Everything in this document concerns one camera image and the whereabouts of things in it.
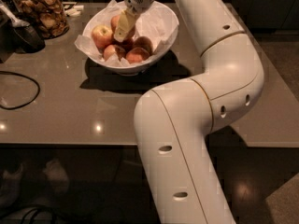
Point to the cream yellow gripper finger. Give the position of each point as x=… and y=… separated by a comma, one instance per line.
x=126, y=22

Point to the left red yellow apple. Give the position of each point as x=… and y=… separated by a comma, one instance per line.
x=102, y=36

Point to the glass jar of dried chips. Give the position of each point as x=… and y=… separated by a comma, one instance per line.
x=47, y=16

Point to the white paper liner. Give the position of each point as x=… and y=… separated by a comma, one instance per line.
x=155, y=22

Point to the black round appliance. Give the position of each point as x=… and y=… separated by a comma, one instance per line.
x=24, y=34

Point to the small white items behind jar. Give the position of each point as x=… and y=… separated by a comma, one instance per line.
x=72, y=10

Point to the white shoe under table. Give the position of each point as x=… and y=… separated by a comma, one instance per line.
x=10, y=187
x=57, y=177

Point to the white bowl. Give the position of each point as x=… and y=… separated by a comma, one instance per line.
x=165, y=31

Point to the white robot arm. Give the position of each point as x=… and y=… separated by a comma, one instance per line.
x=172, y=120

